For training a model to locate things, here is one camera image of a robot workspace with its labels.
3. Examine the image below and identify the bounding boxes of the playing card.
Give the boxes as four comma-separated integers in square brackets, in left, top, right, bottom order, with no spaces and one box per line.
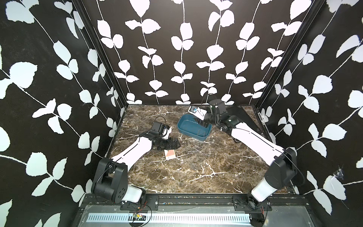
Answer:
[164,149,176,160]

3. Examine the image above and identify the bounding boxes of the teal plastic storage box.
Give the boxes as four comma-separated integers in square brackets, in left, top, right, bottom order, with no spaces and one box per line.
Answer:
[177,114,212,141]

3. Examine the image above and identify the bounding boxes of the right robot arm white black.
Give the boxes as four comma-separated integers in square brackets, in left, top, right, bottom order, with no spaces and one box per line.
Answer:
[195,99,299,205]

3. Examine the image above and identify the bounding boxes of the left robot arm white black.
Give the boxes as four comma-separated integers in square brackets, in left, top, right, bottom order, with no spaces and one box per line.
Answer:
[91,132,181,204]

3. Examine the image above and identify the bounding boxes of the black carrying case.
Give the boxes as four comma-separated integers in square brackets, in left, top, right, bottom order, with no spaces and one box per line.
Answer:
[226,106,262,134]

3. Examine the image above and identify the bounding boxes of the steel nail pile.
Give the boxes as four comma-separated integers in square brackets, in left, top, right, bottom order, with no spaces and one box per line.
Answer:
[177,143,219,170]

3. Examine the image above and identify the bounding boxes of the white perforated strip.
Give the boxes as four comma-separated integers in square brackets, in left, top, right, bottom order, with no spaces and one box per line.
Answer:
[86,213,251,225]

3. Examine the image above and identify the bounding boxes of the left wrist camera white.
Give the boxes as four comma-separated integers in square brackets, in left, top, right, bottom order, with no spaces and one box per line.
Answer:
[150,122,172,140]

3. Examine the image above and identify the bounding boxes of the black front rail base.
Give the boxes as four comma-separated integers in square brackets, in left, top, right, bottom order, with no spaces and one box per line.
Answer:
[82,194,309,213]

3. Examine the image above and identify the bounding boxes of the small circuit board with wires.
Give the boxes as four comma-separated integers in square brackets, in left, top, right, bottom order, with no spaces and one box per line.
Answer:
[130,202,153,227]

